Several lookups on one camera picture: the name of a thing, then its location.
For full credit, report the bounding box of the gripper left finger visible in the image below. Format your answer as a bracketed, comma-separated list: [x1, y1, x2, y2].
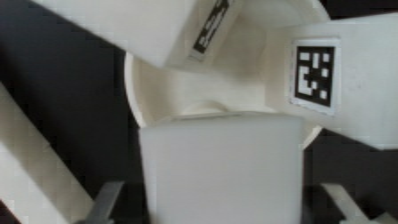
[77, 181, 125, 224]

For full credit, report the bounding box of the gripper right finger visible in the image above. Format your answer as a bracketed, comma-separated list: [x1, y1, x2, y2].
[322, 183, 398, 224]

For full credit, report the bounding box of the white stool leg with tag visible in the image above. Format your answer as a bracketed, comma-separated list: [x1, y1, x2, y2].
[139, 112, 304, 224]

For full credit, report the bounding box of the white L-shaped obstacle frame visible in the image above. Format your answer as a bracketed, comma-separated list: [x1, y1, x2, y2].
[0, 84, 93, 224]

